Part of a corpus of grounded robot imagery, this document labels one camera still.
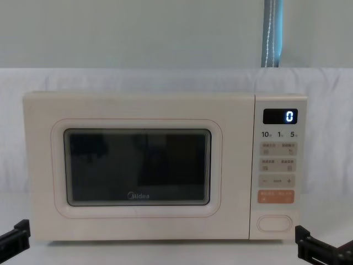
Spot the oven control panel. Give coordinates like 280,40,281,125
249,94,308,240

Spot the cream oven door with window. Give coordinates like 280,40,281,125
22,92,256,241

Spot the cream microwave oven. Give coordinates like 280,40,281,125
22,91,308,245

